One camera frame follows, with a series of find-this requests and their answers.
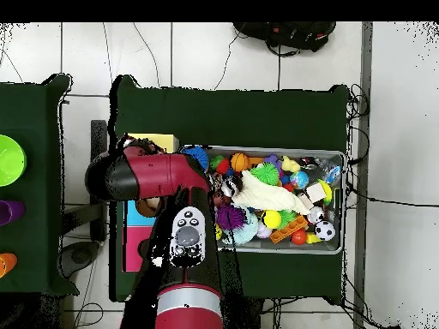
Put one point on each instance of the orange toy basketball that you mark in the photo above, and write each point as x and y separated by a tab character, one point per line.
240	161

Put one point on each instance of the cream knitted cloth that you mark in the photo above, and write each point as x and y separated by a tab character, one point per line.
267	198

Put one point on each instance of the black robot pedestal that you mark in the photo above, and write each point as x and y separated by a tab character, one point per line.
250	315

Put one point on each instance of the black and white soccer ball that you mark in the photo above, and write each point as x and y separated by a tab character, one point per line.
324	230

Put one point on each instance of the purple spiky ball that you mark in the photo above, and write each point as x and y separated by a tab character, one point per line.
230	217

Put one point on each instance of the orange cup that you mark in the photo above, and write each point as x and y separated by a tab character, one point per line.
7	264

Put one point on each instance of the plain yellow ball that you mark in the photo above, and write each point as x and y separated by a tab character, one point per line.
271	219

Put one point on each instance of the dark green table cloth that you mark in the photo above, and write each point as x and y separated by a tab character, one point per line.
27	109
233	116

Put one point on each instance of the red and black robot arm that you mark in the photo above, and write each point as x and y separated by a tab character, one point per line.
161	174

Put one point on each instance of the pale wooden cube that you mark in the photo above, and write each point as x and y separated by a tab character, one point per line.
315	192

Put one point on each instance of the wooden box with three holes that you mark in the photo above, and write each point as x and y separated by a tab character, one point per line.
137	246

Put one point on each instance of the black backpack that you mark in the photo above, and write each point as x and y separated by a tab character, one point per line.
288	32

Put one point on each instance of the lime green bowl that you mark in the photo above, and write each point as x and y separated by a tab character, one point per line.
10	161

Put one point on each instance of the purple cup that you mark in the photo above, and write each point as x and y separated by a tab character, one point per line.
12	212

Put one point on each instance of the globe print ball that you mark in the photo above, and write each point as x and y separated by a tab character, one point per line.
299	179

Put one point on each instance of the silver mesh bin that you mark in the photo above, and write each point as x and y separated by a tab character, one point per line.
274	248

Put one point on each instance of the blue puffer toy with eyes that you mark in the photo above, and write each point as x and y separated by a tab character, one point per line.
199	156

